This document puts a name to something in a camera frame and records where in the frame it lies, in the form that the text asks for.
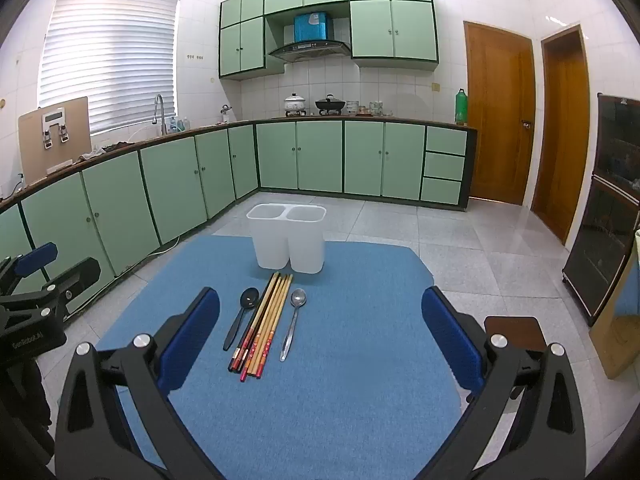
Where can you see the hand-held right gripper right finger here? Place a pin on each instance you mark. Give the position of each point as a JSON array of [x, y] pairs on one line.
[[450, 335]]

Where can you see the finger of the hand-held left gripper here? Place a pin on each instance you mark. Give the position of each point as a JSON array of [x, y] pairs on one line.
[[35, 256], [80, 275]]

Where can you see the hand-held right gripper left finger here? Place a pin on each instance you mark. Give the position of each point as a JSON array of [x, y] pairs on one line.
[[192, 330]]

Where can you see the black plastic spoon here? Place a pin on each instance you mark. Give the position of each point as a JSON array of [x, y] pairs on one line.
[[249, 299]]

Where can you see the white two-compartment utensil holder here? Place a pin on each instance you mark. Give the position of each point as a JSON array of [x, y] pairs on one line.
[[305, 245]]

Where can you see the person's left forearm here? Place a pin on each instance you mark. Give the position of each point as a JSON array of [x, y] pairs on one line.
[[25, 400]]

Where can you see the brown wooden stool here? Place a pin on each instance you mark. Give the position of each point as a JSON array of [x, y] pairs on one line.
[[515, 330]]

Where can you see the blue table mat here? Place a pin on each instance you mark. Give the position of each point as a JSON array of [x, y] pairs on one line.
[[350, 360]]

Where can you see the silver metal spoon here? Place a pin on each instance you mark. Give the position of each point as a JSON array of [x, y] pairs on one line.
[[298, 298]]

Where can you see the brown cardboard board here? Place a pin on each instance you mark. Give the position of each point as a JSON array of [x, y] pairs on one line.
[[75, 125]]

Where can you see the white device on board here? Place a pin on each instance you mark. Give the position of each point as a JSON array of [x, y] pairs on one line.
[[54, 116]]

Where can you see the metal kitchen faucet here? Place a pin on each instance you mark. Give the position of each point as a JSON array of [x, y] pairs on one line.
[[163, 120]]

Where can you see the dark glass-front cabinet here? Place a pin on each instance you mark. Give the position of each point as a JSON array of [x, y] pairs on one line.
[[600, 240]]

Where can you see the white window blinds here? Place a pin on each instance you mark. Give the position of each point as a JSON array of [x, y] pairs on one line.
[[110, 60]]

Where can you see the green base cabinets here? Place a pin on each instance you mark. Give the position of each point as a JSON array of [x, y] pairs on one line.
[[320, 160]]

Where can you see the metal kettle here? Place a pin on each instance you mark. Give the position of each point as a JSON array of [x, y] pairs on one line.
[[226, 114]]

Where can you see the green bottle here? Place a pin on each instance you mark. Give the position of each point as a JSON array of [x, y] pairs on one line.
[[461, 107]]

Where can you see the plain wooden door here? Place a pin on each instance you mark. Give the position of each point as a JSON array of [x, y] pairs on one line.
[[565, 135]]

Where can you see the small patterned jar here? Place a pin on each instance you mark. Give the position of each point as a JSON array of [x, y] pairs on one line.
[[376, 108]]

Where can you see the white cooking pot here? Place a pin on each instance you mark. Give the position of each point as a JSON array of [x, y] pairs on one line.
[[295, 105]]

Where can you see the black wok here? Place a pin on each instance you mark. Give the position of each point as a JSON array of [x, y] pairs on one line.
[[330, 105]]

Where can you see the black range hood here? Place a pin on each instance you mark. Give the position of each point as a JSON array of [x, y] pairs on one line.
[[310, 50]]

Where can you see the blue box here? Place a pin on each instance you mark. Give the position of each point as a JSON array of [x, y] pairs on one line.
[[312, 27]]

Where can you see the green wall cabinets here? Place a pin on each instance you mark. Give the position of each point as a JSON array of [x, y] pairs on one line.
[[395, 30]]

